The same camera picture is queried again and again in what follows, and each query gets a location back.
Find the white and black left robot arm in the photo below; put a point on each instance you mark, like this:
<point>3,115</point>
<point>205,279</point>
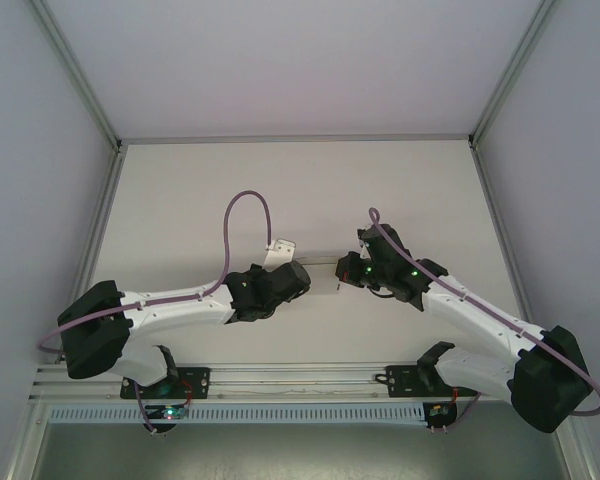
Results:
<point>180,310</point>

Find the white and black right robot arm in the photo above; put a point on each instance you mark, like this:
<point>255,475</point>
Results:
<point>480,320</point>

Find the small circuit board yellow part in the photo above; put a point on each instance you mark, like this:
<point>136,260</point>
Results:
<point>437,411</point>

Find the small circuit board green light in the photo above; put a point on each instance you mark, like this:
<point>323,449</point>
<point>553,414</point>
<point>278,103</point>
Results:
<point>169,412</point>

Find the grey metal panel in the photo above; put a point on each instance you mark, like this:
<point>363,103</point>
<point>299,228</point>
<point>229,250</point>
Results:
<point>300,455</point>

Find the aluminium mounting rail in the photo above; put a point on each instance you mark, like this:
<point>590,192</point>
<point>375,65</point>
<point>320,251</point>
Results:
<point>290,372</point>

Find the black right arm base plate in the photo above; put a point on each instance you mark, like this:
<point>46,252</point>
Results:
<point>400,382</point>

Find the aluminium table side rail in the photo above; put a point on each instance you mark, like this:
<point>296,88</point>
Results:
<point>497,225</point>
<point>100,225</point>

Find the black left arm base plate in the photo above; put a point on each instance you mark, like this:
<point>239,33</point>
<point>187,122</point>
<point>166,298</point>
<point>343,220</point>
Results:
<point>197,375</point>

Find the aluminium frame crossbar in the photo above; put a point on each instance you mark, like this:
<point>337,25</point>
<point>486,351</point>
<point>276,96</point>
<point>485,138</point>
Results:
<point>295,137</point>

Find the aluminium frame post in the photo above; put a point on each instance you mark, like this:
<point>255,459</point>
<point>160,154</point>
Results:
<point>80,75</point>
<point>511,75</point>

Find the aluminium frame leg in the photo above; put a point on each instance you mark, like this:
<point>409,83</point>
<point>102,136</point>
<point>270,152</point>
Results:
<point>26,440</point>
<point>580,450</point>

